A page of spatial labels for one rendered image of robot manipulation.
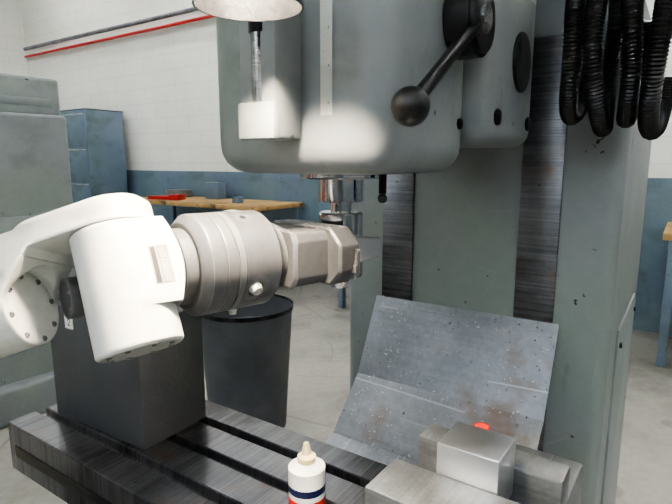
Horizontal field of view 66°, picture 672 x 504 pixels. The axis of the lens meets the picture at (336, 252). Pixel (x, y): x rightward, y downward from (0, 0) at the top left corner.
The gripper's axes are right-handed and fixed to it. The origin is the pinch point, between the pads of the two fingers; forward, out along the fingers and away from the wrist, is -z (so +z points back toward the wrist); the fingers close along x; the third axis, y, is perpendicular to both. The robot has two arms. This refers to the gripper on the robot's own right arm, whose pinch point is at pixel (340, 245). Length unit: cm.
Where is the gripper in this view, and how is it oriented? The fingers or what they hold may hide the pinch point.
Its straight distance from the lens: 56.1
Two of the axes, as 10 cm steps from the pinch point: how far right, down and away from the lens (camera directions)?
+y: -0.1, 9.9, 1.7
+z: -7.4, 1.0, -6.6
